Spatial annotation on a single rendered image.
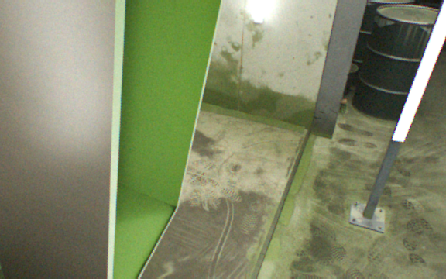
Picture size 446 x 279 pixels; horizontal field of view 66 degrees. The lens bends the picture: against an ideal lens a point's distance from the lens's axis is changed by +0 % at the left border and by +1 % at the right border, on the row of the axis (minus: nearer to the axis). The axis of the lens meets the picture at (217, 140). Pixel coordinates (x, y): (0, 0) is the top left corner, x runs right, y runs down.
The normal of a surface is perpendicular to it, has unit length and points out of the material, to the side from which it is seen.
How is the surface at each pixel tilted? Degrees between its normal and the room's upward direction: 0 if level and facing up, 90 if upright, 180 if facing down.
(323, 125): 90
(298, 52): 90
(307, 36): 90
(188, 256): 0
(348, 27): 90
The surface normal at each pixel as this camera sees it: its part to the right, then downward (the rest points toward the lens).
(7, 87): -0.30, 0.55
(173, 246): 0.02, -0.82
